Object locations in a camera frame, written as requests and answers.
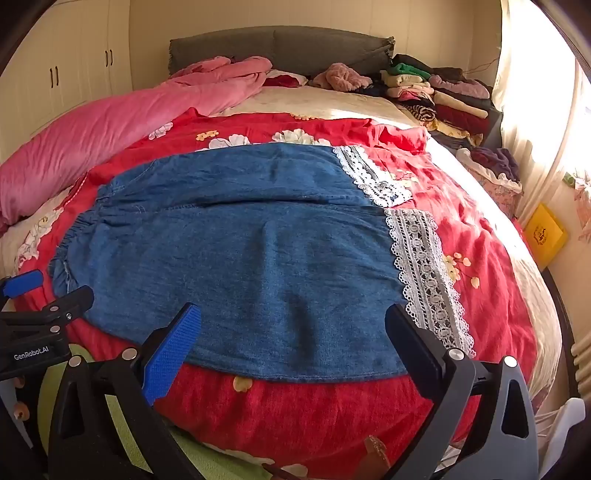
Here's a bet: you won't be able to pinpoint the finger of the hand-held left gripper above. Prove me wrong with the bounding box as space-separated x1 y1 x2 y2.
0 270 45 308
0 285 95 336

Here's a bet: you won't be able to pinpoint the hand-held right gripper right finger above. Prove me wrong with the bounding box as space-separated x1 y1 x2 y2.
385 304 541 480

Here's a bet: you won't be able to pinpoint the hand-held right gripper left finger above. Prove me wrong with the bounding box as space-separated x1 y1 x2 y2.
48 302 218 480

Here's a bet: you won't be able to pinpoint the blue denim garment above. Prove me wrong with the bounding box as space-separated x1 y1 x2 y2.
50 142 476 384

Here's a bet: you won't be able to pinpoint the person's left hand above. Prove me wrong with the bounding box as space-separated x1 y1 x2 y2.
11 376 29 422

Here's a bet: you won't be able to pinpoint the person's right hand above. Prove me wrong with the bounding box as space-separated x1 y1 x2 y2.
364 435 394 480

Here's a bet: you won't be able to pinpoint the person's green fleece garment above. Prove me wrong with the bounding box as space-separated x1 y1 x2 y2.
39 342 282 480

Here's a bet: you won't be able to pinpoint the red floral blanket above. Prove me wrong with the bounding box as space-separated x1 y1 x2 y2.
14 108 539 468

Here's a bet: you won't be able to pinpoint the pink quilt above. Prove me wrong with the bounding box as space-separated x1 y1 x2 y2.
0 56 273 234

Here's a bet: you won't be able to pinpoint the white plastic object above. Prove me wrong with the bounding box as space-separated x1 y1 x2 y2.
534 396 587 472

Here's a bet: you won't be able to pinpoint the white radiator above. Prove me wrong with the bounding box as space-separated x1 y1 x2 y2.
570 329 591 403

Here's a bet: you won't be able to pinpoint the yellow bag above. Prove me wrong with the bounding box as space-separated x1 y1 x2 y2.
523 203 568 269

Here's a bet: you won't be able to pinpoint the floral ruffled pillow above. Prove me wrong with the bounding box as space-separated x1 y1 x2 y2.
456 148 526 219

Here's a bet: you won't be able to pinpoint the purple clothes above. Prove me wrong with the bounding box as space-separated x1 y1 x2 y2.
468 147 521 182

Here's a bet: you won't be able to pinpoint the white wardrobe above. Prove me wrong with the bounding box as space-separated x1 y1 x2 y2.
0 0 136 141

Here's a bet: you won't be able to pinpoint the pile of folded clothes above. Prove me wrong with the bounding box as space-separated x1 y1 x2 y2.
360 54 498 149

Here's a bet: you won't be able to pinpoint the cream curtain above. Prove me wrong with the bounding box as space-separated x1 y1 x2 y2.
490 0 580 224

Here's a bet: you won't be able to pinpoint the pink fuzzy garment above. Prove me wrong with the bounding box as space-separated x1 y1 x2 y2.
308 62 374 92

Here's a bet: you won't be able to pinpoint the grey upholstered headboard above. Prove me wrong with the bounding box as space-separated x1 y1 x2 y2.
168 27 397 80

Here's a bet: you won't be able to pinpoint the dark bed frame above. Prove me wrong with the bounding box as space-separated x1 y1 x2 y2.
539 267 579 344

